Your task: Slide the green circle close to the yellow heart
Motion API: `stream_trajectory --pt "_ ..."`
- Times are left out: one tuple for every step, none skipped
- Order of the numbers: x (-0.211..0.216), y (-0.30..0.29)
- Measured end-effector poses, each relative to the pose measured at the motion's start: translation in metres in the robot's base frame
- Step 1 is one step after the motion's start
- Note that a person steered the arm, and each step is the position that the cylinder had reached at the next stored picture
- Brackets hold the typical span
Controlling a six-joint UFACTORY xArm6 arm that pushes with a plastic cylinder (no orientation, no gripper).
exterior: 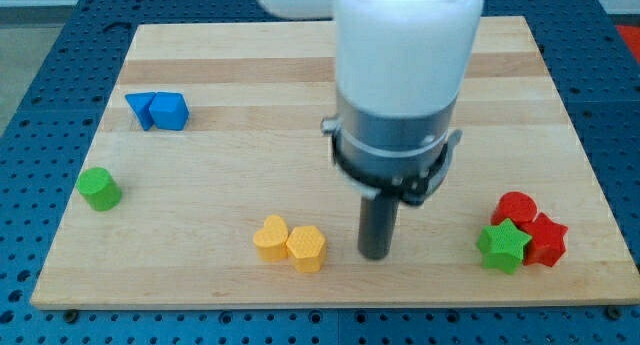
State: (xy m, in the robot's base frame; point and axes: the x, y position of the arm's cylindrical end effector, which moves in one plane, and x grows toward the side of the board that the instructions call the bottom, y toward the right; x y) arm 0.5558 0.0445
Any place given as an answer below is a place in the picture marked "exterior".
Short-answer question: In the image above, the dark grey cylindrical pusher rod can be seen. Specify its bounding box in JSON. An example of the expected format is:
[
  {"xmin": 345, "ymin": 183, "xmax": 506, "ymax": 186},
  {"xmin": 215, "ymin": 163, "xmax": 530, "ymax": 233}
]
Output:
[{"xmin": 357, "ymin": 193, "xmax": 399, "ymax": 260}]

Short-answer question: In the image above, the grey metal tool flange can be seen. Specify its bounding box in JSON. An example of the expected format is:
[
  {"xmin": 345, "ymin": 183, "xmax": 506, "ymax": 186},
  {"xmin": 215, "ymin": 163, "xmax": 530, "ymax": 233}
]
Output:
[{"xmin": 321, "ymin": 91, "xmax": 462, "ymax": 206}]

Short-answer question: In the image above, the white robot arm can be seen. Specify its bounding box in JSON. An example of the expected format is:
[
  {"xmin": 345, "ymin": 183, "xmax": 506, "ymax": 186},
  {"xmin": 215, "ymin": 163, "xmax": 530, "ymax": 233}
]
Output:
[{"xmin": 256, "ymin": 0, "xmax": 484, "ymax": 260}]

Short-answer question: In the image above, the yellow heart block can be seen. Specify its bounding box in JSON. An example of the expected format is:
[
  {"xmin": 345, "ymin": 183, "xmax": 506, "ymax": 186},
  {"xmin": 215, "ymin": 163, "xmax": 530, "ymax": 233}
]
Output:
[{"xmin": 253, "ymin": 215, "xmax": 289, "ymax": 262}]

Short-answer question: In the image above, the yellow hexagon block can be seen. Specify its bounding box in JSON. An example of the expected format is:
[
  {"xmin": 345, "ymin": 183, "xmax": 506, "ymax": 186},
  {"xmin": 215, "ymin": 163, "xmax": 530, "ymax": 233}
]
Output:
[{"xmin": 286, "ymin": 225, "xmax": 327, "ymax": 273}]

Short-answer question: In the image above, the red cylinder block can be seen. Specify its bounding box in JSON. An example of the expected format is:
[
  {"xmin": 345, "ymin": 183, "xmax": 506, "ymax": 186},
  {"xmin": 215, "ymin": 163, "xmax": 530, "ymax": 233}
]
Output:
[{"xmin": 490, "ymin": 191, "xmax": 538, "ymax": 226}]

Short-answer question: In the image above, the green star block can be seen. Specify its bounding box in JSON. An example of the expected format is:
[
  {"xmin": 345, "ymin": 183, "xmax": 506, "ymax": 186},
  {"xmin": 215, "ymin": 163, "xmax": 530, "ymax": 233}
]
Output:
[{"xmin": 476, "ymin": 218, "xmax": 532, "ymax": 274}]

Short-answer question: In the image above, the red star block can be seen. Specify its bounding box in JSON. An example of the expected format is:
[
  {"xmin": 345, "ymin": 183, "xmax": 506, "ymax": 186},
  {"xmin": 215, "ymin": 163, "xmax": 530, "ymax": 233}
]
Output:
[{"xmin": 519, "ymin": 213, "xmax": 568, "ymax": 267}]

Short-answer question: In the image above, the wooden board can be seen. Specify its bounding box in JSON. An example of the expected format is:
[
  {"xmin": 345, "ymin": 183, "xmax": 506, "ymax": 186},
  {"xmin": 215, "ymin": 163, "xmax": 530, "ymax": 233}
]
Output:
[{"xmin": 31, "ymin": 17, "xmax": 639, "ymax": 310}]

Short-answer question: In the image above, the blue cube block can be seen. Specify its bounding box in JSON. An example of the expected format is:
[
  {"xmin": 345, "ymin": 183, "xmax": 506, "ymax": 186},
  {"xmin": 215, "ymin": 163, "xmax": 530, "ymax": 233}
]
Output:
[{"xmin": 149, "ymin": 92, "xmax": 190, "ymax": 131}]

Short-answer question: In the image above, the blue triangle block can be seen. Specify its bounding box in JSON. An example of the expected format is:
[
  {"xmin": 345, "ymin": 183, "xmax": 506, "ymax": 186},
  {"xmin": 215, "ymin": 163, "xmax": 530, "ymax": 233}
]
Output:
[{"xmin": 125, "ymin": 92, "xmax": 155, "ymax": 131}]

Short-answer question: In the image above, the green cylinder block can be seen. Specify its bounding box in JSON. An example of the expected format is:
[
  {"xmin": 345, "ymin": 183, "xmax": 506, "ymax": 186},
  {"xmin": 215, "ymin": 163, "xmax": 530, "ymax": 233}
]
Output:
[{"xmin": 76, "ymin": 167, "xmax": 122, "ymax": 211}]

